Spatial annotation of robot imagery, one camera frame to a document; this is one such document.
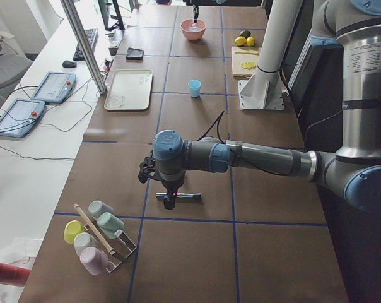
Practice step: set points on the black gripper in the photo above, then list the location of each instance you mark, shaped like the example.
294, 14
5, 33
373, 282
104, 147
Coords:
170, 185
195, 12

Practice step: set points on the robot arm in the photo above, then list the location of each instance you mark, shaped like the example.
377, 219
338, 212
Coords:
200, 2
354, 171

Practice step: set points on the pink bowl of ice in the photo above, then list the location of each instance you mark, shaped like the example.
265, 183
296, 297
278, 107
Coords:
193, 31

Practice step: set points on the mint green cup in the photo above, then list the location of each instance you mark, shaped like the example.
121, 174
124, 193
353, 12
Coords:
109, 224

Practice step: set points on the grey cup on rack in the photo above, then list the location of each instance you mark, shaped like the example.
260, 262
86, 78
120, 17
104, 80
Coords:
97, 208

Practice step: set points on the light blue plastic cup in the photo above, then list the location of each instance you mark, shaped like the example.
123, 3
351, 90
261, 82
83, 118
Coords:
194, 88

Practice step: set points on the white cup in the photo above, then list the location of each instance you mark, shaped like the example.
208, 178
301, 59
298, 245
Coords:
82, 241

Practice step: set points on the pink cup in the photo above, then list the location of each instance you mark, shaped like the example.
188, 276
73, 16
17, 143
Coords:
94, 260

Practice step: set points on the yellow cup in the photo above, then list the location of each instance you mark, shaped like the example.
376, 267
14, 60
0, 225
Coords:
71, 230

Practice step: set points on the steel muddler black tip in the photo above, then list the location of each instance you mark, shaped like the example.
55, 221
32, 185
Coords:
190, 196

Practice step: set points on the whole lemon left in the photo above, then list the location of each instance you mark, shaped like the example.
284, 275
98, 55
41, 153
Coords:
240, 41

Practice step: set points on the whole lemon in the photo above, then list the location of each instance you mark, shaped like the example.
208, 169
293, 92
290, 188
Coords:
240, 41
250, 41

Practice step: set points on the green avocado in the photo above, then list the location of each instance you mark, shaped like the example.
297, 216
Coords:
245, 33

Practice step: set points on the whole lemon right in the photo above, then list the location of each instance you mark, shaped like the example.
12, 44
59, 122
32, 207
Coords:
250, 41

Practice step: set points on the wooden cutting board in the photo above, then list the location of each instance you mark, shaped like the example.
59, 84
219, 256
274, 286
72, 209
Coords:
237, 59

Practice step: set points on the yellow plastic knife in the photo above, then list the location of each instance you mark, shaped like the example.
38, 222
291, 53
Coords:
247, 52

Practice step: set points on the grey folded cloth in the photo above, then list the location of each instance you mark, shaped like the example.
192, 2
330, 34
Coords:
134, 54

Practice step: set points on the lemon slices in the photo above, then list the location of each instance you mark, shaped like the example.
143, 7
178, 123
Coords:
248, 65

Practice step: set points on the black monitor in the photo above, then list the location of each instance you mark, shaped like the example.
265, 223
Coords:
111, 16

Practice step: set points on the cream bear serving tray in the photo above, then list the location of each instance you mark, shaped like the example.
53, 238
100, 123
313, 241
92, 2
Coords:
129, 90

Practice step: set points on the black computer mouse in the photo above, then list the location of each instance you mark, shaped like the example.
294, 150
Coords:
69, 64

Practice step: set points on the far teach pendant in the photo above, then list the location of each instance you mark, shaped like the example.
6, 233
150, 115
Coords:
55, 87

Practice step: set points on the teach pendant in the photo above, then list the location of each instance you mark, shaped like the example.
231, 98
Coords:
21, 117
55, 87

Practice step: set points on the near teach pendant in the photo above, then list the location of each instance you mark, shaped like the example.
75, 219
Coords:
21, 117

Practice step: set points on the red bottle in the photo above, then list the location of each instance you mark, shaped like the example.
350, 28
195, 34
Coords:
13, 275

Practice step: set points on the white wire cup rack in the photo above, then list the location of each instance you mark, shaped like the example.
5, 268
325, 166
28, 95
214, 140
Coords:
124, 248

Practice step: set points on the wooden rack handle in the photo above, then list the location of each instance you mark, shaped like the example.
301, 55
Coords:
93, 228

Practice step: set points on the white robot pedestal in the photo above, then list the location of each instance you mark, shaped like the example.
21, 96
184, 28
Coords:
263, 90

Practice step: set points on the aluminium frame post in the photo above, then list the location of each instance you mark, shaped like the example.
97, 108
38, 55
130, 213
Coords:
79, 32

